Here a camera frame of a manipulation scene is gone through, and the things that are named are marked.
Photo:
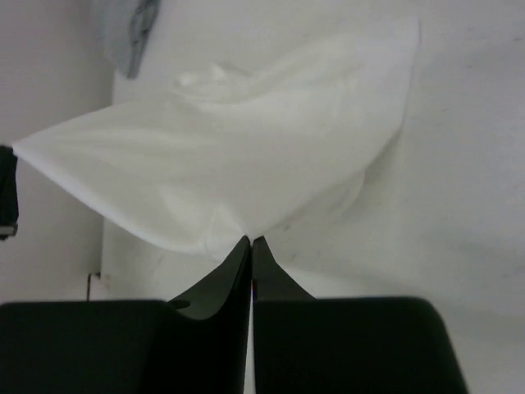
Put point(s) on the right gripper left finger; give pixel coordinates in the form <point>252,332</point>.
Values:
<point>194,343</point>

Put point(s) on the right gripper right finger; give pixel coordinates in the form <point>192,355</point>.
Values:
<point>303,344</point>

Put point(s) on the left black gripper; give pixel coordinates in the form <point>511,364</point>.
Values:
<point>9,209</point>

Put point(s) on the white tank top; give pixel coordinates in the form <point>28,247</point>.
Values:
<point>222,155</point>

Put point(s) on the folded grey tank top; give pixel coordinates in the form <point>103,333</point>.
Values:
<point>126,27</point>

